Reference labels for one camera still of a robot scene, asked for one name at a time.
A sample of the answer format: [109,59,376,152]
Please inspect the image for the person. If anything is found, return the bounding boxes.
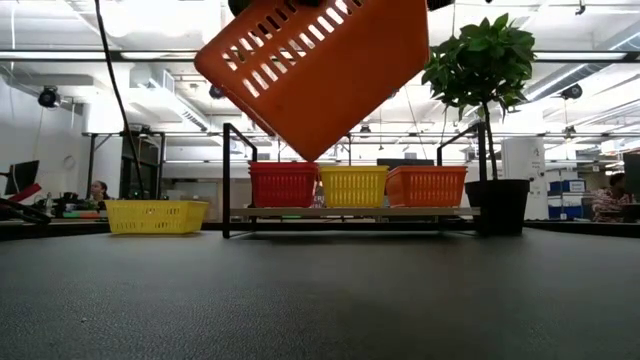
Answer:
[589,172,637,224]
[88,179,112,204]

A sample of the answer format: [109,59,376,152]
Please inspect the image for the blue storage bins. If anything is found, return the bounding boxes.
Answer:
[547,178,587,221]

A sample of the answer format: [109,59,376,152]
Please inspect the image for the white cylindrical unit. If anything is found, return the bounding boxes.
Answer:
[501,135,546,221]

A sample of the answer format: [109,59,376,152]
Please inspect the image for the black computer monitor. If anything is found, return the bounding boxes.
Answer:
[3,159,41,197]

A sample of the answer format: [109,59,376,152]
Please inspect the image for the black plant pot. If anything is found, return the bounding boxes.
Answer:
[463,178,531,236]

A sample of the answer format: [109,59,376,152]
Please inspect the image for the black metal rack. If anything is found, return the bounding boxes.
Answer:
[87,130,167,201]

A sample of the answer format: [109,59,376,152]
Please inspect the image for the wooden shelf with black frame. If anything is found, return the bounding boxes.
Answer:
[222,122,489,240]

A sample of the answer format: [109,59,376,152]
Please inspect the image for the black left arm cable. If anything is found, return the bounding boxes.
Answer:
[92,0,148,201]

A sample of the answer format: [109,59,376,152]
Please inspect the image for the green leafy plant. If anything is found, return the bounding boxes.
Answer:
[419,12,536,182]

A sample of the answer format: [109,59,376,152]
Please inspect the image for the black table mat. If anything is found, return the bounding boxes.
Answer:
[0,227,640,360]

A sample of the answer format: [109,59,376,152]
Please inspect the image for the yellow plastic basket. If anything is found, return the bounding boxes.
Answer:
[318,165,390,174]
[319,171,389,209]
[103,199,210,236]

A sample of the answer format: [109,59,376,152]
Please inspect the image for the red plastic basket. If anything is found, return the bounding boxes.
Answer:
[248,171,319,209]
[248,161,319,169]
[248,166,319,174]

